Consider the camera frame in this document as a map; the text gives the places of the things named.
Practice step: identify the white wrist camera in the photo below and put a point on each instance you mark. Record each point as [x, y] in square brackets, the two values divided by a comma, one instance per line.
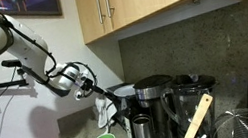
[78, 95]

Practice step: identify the glass blender with black lid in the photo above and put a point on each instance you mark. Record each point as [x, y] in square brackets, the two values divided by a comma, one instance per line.
[190, 101]

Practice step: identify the wooden spatula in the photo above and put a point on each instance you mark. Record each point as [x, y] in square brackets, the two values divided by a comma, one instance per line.
[196, 119]

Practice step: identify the black steel coffee maker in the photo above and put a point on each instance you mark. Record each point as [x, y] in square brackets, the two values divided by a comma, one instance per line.
[153, 91]

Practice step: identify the white round plate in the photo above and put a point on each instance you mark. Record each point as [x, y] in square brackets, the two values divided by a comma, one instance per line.
[125, 91]

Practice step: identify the black camera on mount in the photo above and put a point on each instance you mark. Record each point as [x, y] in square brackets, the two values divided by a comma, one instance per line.
[10, 63]

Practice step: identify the silver black toaster oven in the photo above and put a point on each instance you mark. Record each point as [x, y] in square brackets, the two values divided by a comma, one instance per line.
[110, 90]

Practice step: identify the white striped cloth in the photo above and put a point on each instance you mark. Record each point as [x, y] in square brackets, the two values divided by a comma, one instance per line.
[104, 111]

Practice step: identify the stainless steel tumbler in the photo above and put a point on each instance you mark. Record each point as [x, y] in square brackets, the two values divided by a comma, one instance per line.
[142, 133]

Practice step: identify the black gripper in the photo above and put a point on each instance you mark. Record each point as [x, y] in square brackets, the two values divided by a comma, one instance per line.
[87, 84]

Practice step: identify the dark olive oil bottle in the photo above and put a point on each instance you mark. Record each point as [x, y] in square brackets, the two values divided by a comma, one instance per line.
[130, 132]

